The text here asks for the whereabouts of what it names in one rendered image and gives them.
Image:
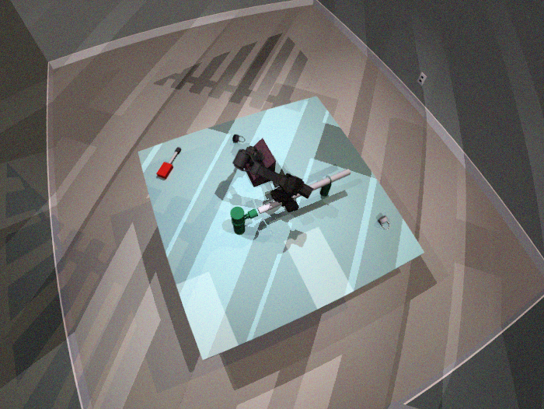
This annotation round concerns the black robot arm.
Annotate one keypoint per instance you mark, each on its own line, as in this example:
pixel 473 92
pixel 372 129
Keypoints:
pixel 288 183

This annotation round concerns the dark green cylinder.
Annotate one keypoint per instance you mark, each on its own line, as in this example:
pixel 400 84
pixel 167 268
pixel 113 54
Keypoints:
pixel 237 215

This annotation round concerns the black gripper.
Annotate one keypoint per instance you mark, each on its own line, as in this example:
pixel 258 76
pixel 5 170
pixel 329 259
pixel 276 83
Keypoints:
pixel 289 202

